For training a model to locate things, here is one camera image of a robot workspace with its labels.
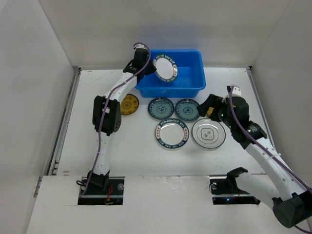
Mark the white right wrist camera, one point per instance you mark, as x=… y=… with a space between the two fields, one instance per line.
x=234 y=91

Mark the blue floral plate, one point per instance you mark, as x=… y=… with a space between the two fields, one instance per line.
x=161 y=108
x=186 y=109

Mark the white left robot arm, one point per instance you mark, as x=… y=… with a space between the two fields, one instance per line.
x=107 y=113

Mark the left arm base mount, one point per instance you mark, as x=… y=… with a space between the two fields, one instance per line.
x=111 y=196

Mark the white plate green lettered rim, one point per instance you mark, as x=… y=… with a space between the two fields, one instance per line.
x=166 y=68

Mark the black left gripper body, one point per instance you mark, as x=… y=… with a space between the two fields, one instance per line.
x=149 y=68

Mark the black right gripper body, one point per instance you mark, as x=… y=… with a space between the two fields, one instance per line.
x=213 y=107

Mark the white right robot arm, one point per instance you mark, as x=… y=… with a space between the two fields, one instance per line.
x=289 y=197

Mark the white plate grey emblem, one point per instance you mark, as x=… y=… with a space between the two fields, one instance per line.
x=208 y=134

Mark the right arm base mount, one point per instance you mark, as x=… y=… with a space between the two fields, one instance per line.
x=224 y=194

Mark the metal table edge rail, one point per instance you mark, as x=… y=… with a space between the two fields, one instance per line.
x=54 y=159

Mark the right metal edge rail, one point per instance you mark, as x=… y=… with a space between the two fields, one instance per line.
x=250 y=75

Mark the yellow patterned plate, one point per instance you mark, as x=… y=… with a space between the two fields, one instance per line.
x=129 y=104

